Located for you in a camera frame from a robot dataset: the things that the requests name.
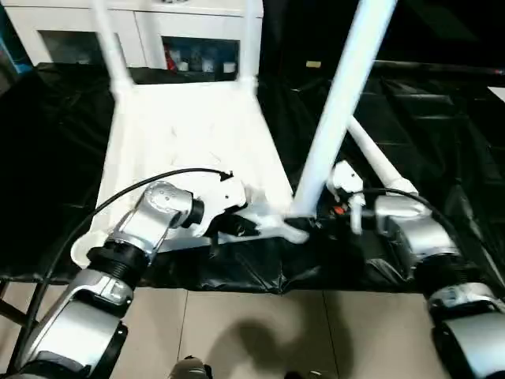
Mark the white plastic table top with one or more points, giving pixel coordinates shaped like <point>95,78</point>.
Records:
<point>177,130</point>

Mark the white plastic table leg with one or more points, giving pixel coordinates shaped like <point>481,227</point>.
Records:
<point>347,79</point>
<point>112,47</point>
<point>251,39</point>
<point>378,158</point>

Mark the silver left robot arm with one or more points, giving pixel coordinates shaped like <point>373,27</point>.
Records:
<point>158,209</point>

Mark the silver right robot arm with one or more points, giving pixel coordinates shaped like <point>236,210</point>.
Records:
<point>426,237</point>

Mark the black table mat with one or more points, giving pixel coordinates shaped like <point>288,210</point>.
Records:
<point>434,158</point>

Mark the small tan label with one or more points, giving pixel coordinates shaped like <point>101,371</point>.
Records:
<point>313,64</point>

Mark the white glass-door cabinet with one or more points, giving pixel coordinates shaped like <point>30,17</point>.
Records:
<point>177,31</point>

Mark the white flat board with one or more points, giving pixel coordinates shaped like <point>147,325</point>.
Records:
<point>498,92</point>

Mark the black folding stand frame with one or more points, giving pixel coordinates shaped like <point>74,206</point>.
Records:
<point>12,308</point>

